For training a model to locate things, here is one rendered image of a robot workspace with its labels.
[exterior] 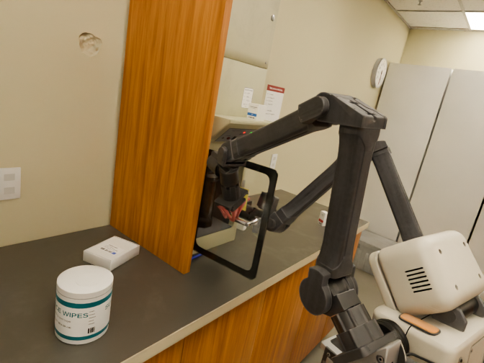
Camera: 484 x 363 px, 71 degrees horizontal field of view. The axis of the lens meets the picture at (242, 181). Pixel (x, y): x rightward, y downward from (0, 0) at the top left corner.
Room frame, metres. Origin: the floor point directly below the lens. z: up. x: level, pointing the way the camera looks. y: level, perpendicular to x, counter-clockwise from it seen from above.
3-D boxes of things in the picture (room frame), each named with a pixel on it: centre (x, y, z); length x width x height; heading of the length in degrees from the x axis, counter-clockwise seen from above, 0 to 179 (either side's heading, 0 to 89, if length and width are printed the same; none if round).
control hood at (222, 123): (1.31, 0.03, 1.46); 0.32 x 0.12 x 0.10; 144
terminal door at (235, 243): (1.13, 0.02, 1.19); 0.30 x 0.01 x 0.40; 59
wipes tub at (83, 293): (0.75, 0.34, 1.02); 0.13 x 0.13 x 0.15
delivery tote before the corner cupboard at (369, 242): (3.58, -1.46, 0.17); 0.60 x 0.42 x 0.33; 52
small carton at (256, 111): (1.36, -0.01, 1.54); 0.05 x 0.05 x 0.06; 50
